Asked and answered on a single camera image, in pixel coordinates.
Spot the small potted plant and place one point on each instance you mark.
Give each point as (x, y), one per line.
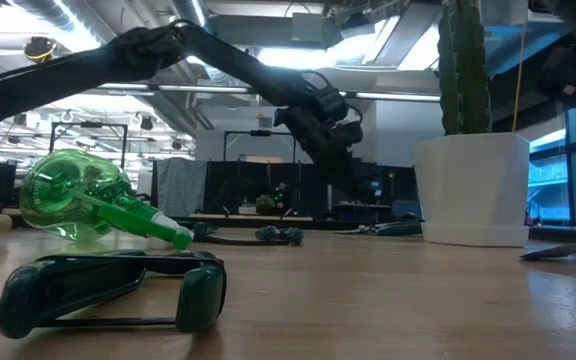
(265, 202)

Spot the black partition panels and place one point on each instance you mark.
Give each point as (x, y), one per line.
(238, 185)

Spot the green plastic spray bottle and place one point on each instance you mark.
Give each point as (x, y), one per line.
(68, 195)

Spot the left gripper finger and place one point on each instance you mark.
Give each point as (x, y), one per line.
(352, 177)
(335, 179)

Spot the grey ceiling box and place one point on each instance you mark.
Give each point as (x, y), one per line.
(308, 27)

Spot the black background gantry frame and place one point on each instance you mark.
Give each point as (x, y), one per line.
(260, 133)

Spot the large window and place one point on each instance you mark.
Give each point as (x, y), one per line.
(548, 185)

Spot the grey curtain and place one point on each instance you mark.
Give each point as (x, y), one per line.
(180, 185)

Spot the white faceted plant pot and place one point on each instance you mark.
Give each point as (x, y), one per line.
(468, 190)

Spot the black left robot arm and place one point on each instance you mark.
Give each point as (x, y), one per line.
(68, 75)

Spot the green cactus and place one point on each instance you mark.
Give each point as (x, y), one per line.
(468, 75)

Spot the black pruning shears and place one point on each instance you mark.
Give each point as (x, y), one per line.
(268, 233)

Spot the fluorescent ceiling light tube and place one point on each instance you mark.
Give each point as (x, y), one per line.
(398, 96)
(203, 89)

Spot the white ceiling unit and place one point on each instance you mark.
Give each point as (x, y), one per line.
(503, 12)

